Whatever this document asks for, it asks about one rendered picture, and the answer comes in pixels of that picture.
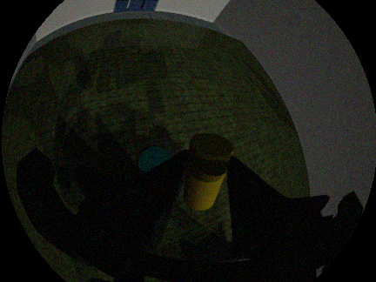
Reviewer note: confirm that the yellow cylinder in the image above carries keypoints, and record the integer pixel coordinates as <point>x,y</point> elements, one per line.
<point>208,160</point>

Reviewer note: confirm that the cyan circle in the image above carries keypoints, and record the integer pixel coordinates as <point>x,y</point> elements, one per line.
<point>152,157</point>

